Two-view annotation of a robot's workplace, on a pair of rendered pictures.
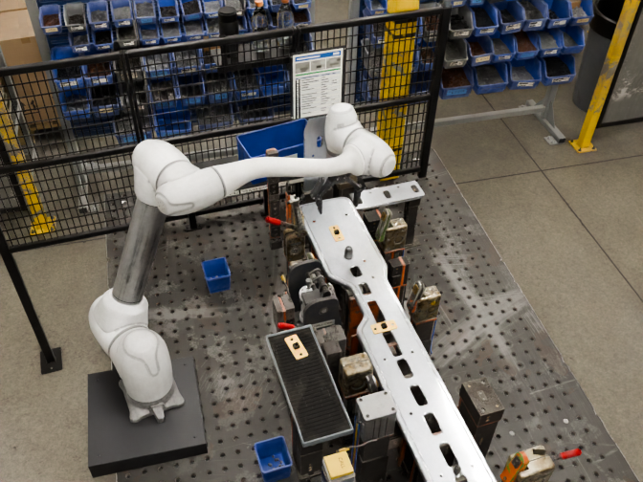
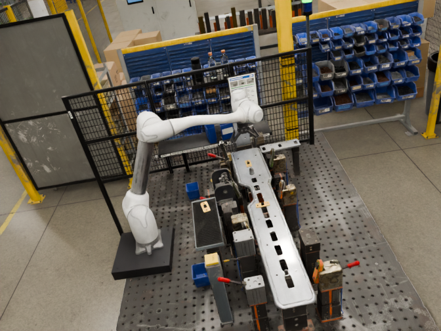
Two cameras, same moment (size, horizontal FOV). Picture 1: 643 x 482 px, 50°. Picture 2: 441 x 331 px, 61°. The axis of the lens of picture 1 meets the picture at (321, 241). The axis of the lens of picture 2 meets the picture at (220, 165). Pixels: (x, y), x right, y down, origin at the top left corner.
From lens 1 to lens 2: 0.69 m
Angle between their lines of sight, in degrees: 18
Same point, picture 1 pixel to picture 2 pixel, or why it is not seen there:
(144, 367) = (139, 222)
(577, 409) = (384, 257)
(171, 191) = (146, 129)
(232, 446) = (184, 268)
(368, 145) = (247, 106)
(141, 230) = (140, 155)
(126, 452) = (130, 267)
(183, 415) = (161, 252)
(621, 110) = not seen: outside the picture
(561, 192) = (413, 160)
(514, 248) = (380, 190)
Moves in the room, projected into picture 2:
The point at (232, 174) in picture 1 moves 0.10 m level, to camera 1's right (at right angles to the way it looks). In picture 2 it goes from (178, 122) to (193, 121)
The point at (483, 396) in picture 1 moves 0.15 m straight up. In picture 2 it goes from (308, 236) to (308, 214)
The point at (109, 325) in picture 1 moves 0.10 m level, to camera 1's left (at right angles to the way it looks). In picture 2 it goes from (128, 205) to (115, 205)
